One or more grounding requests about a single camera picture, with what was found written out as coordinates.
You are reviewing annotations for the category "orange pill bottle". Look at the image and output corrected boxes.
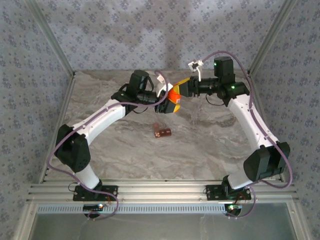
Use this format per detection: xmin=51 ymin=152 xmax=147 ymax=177
xmin=166 ymin=93 xmax=183 ymax=105

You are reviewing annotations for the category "brown pill organizer box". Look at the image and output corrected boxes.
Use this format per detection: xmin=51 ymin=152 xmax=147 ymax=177
xmin=151 ymin=121 xmax=173 ymax=139

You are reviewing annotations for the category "small black circuit board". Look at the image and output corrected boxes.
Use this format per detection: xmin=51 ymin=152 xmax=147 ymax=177
xmin=224 ymin=203 xmax=243 ymax=216
xmin=83 ymin=203 xmax=105 ymax=212

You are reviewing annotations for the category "grey metal panel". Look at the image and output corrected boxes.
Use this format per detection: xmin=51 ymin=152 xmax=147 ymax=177
xmin=29 ymin=213 xmax=298 ymax=240

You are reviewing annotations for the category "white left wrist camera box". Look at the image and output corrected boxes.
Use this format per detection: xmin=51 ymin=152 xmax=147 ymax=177
xmin=155 ymin=75 xmax=174 ymax=96

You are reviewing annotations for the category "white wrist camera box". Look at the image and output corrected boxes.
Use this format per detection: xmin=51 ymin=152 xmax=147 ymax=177
xmin=155 ymin=75 xmax=174 ymax=96
xmin=187 ymin=60 xmax=204 ymax=81

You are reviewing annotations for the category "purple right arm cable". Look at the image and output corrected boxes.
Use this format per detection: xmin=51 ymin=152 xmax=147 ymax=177
xmin=201 ymin=50 xmax=294 ymax=220

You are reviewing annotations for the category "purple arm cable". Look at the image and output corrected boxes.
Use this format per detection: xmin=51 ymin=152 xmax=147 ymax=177
xmin=46 ymin=70 xmax=169 ymax=222
xmin=201 ymin=50 xmax=294 ymax=220

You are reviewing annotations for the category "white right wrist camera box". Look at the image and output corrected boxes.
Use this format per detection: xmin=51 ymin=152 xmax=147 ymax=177
xmin=187 ymin=60 xmax=204 ymax=81

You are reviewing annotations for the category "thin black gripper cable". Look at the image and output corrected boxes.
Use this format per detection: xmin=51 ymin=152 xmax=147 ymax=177
xmin=204 ymin=91 xmax=226 ymax=107

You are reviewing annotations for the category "aluminium frame post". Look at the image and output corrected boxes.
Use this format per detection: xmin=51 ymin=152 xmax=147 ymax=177
xmin=23 ymin=0 xmax=76 ymax=76
xmin=246 ymin=0 xmax=300 ymax=76

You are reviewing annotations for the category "aluminium mounting rail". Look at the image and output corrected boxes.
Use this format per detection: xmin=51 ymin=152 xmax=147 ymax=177
xmin=26 ymin=178 xmax=300 ymax=203

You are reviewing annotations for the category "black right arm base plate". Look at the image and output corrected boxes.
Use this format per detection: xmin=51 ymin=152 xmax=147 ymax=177
xmin=205 ymin=184 xmax=252 ymax=202

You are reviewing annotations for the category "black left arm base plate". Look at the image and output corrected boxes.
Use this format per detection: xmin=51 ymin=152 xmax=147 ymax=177
xmin=72 ymin=185 xmax=119 ymax=202

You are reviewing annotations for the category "grey slotted cable duct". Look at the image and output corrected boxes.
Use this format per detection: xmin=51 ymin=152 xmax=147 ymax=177
xmin=36 ymin=203 xmax=227 ymax=215

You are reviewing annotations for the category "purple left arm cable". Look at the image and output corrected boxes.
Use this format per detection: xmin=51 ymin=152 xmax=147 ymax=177
xmin=46 ymin=70 xmax=169 ymax=222

